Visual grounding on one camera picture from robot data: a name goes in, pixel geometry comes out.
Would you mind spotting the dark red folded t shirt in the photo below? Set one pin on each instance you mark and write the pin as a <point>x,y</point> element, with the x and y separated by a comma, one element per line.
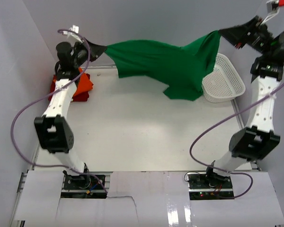
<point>81,98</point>

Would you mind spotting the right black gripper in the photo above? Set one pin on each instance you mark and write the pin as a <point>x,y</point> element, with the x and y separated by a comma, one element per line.
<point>234,35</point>

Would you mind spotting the orange folded t shirt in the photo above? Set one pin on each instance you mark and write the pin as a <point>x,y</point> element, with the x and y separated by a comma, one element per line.
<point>84,82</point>

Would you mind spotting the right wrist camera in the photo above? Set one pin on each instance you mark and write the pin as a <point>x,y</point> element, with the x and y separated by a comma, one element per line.
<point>274,5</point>

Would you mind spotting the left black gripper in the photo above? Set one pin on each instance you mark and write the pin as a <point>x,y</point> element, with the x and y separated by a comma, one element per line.
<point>96,51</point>

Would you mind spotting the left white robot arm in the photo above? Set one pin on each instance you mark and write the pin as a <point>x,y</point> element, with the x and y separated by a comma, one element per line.
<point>53,131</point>

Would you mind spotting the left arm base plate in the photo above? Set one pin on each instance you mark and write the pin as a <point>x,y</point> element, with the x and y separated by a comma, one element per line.
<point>84,187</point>

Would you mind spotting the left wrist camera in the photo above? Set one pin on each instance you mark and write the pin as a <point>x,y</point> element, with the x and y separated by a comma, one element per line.
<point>72,36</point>

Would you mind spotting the green t shirt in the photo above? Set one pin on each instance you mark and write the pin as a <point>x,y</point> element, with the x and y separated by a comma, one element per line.
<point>181,68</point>

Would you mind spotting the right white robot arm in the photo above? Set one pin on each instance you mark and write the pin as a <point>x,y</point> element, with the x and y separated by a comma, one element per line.
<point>257,139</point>

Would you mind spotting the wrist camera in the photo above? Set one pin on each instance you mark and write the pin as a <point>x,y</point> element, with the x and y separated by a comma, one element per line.
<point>72,36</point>
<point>274,5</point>

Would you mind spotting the white perforated plastic basket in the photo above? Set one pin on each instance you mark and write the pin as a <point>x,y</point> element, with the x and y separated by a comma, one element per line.
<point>223,83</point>

